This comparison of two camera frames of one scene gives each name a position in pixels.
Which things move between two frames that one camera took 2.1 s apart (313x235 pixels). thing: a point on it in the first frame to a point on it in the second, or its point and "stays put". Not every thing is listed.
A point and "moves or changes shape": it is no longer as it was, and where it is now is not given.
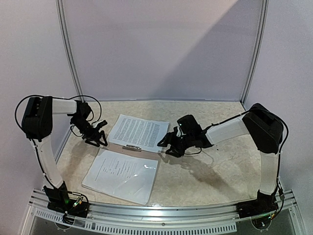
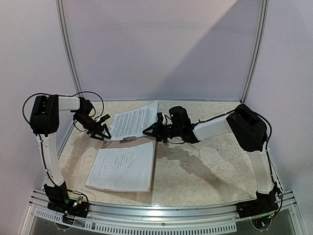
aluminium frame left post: x=69 y=46 stays put
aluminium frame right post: x=258 y=49 stays put
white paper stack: x=151 y=134 moves or changes shape
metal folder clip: x=132 y=147 to x=128 y=138
